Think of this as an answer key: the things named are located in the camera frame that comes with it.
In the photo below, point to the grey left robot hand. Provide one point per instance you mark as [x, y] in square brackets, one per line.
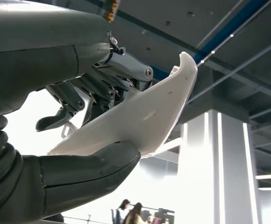
[44, 40]

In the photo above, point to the black computer monitor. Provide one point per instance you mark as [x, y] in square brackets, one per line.
[166, 215]

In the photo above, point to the person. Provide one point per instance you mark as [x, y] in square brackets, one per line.
[124, 207]
[135, 214]

